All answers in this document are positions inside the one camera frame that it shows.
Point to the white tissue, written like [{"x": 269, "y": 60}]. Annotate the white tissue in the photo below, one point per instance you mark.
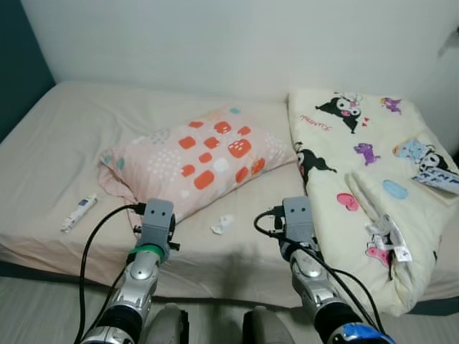
[{"x": 222, "y": 224}]

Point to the pink patterned pillow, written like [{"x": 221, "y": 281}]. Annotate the pink patterned pillow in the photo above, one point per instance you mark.
[{"x": 208, "y": 154}]

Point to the white squeeze tube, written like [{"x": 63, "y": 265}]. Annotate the white squeeze tube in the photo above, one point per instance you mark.
[{"x": 77, "y": 213}]

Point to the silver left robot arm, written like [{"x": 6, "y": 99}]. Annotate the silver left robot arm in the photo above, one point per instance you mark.
[{"x": 140, "y": 276}]

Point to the cream cartoon print quilt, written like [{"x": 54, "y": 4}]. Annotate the cream cartoon print quilt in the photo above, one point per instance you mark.
[{"x": 337, "y": 186}]

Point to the grey right robot leg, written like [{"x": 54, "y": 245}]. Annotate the grey right robot leg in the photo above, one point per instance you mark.
[{"x": 265, "y": 330}]

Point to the clear plastic wrapper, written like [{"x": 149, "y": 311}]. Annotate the clear plastic wrapper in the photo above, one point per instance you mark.
[{"x": 387, "y": 240}]

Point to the beige sheeted mattress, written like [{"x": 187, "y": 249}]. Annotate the beige sheeted mattress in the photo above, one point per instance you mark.
[{"x": 57, "y": 143}]

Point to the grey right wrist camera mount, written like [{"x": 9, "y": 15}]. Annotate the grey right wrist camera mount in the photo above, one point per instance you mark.
[{"x": 297, "y": 215}]

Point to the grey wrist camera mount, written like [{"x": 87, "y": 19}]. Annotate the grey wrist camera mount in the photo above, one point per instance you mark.
[
  {"x": 297, "y": 215},
  {"x": 158, "y": 218}
]

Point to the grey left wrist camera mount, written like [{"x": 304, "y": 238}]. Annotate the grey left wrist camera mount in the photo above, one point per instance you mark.
[{"x": 158, "y": 218}]

